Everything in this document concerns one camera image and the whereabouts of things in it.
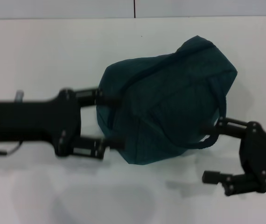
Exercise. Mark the teal fabric lunch bag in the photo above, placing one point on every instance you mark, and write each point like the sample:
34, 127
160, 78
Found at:
165, 112

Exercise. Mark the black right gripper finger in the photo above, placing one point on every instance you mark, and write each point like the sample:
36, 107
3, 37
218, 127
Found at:
235, 182
228, 128

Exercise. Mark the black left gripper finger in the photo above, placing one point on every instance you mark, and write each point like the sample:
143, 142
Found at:
95, 98
95, 147

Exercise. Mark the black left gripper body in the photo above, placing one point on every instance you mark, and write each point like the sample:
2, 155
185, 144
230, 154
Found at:
35, 121

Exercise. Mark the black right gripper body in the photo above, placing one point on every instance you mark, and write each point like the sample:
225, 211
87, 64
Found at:
261, 151

